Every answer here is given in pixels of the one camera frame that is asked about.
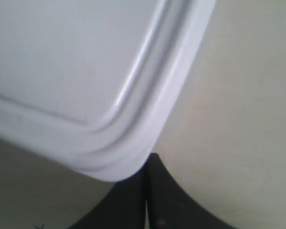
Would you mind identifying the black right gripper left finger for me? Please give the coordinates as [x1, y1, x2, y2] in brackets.
[70, 167, 146, 229]

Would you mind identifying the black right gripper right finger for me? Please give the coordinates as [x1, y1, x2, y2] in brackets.
[146, 153, 231, 229]

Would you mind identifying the white lidded plastic container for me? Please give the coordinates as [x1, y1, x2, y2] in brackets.
[0, 0, 216, 182]

